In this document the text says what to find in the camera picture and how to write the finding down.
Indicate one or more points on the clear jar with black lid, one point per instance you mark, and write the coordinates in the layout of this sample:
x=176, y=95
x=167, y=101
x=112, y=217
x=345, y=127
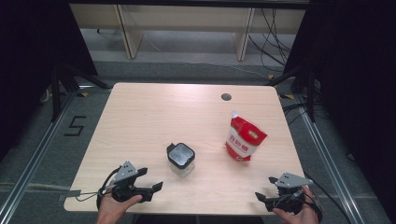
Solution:
x=181, y=155

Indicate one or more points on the grey tape strip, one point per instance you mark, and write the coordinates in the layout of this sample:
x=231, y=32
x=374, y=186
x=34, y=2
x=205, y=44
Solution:
x=73, y=193

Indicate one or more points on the person's right hand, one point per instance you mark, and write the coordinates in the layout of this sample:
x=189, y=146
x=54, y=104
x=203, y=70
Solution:
x=300, y=218

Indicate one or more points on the light wooden shelf unit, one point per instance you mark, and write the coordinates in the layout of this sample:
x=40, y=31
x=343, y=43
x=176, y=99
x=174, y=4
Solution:
x=186, y=17

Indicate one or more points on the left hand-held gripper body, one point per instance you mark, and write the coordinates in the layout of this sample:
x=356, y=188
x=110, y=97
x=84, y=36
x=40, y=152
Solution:
x=126, y=172

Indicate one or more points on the black metal stand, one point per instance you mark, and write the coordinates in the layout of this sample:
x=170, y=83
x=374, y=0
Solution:
x=56, y=93
x=310, y=96

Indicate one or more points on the aluminium floor rail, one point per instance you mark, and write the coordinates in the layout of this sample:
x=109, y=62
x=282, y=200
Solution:
x=327, y=168
x=40, y=149

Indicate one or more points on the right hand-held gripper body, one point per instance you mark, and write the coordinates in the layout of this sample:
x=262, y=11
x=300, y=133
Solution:
x=291, y=180

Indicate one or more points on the dark curtain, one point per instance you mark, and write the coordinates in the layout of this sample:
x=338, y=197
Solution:
x=358, y=77
x=28, y=62

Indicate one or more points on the person's left hand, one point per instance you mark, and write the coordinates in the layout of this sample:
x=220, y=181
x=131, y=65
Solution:
x=112, y=211

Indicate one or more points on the round grey table grommet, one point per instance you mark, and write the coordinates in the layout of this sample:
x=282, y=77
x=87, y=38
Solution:
x=226, y=96

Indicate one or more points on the red and white sugar bag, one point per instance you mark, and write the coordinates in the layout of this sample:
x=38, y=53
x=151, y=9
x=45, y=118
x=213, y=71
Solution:
x=244, y=140

